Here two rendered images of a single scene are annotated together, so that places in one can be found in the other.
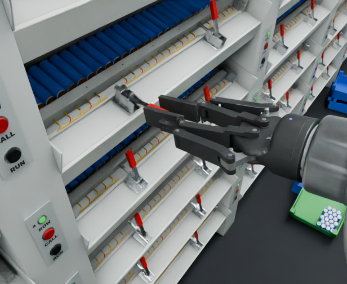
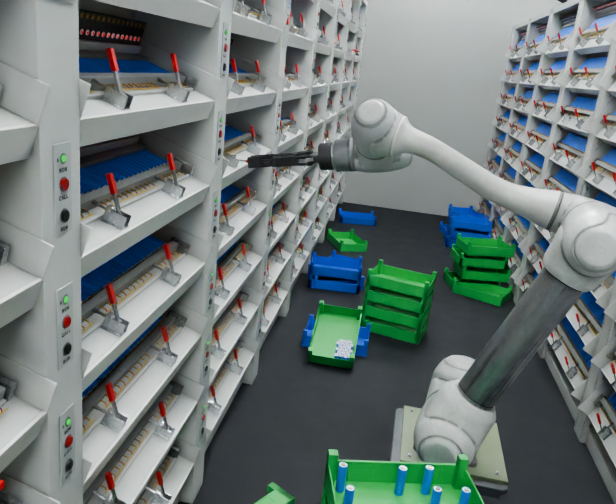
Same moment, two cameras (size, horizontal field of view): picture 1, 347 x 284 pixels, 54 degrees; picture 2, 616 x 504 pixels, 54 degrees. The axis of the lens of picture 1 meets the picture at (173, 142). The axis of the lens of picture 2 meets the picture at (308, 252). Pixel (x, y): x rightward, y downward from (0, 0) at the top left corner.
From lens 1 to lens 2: 1.32 m
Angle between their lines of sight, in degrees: 36
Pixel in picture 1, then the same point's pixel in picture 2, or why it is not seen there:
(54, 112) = not seen: hidden behind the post
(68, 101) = not seen: hidden behind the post
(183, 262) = (230, 383)
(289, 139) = (325, 147)
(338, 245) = (357, 372)
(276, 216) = (296, 364)
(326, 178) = (342, 154)
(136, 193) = (228, 235)
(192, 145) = (284, 160)
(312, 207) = (326, 349)
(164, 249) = (223, 341)
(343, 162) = (346, 146)
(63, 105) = not seen: hidden behind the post
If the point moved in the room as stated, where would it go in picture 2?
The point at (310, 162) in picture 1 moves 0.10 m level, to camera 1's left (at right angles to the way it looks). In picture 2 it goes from (335, 150) to (302, 149)
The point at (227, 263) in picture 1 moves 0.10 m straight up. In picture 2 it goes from (265, 400) to (267, 377)
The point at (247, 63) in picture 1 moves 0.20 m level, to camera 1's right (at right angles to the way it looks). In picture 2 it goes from (264, 182) to (313, 182)
